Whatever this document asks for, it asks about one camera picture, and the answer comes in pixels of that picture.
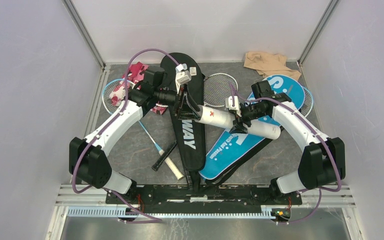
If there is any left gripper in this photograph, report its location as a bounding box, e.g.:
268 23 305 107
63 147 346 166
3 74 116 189
154 83 201 121

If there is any white shuttlecock tube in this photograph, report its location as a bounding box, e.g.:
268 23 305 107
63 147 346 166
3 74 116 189
193 105 282 141

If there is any black Crossway racket cover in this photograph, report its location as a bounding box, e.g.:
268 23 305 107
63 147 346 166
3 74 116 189
168 52 206 172

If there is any white racket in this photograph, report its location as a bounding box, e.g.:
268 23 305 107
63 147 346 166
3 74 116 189
203 73 238 108
144 68 178 172

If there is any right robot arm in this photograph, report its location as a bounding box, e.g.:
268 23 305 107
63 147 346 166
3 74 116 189
240 80 345 204

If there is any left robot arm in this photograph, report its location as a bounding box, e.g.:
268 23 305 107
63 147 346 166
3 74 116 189
69 64 192 204

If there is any blue Sport racket cover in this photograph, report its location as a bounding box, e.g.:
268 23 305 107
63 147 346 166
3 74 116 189
199 74 305 181

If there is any pink camouflage cloth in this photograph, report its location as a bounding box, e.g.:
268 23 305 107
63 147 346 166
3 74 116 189
108 61 168 116

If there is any beige cloth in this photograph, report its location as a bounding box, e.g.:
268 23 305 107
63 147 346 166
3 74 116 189
243 51 302 81

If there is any racket under blue cover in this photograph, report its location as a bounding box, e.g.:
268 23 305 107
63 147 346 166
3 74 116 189
300 86 314 117

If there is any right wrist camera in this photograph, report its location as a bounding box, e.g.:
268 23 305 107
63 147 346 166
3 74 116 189
225 95 241 114

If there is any blue frame badminton racket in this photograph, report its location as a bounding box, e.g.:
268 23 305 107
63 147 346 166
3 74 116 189
101 78 185 180

